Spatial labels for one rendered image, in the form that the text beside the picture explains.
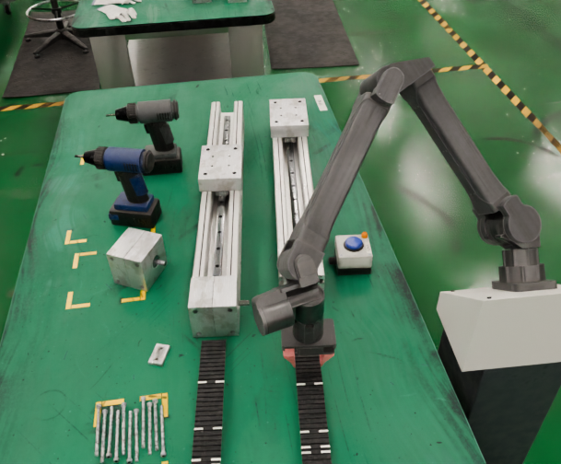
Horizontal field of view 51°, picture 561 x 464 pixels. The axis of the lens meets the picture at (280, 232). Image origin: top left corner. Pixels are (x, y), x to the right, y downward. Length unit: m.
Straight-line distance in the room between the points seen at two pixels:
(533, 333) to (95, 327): 0.91
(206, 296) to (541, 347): 0.68
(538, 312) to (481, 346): 0.13
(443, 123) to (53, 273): 0.96
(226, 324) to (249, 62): 1.95
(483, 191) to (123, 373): 0.81
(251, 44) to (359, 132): 1.92
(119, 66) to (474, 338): 2.28
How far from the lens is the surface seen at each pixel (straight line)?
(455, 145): 1.21
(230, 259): 1.34
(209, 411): 1.16
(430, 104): 1.20
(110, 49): 3.01
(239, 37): 2.98
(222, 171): 1.54
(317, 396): 1.16
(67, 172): 1.88
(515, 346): 1.26
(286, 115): 1.77
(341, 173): 1.09
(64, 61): 4.57
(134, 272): 1.39
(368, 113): 1.13
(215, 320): 1.26
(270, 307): 1.04
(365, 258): 1.39
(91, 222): 1.66
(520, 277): 1.27
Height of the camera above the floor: 1.78
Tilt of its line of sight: 41 degrees down
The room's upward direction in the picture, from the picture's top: 2 degrees counter-clockwise
